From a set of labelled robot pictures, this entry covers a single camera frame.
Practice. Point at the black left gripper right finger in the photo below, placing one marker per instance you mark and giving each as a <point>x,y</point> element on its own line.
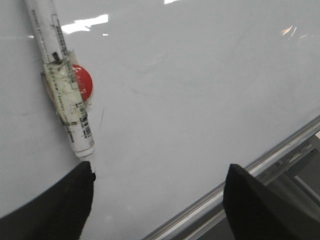
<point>256,213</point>

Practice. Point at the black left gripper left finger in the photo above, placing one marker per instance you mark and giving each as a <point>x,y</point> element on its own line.
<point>59,213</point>

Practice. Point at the white whiteboard marker pen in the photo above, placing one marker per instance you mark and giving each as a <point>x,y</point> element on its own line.
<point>60,79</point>

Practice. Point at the white whiteboard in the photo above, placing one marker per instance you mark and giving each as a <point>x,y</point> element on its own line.
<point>183,89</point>

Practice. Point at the grey whiteboard stand frame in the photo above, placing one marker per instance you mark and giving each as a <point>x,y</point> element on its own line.
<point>295,178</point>

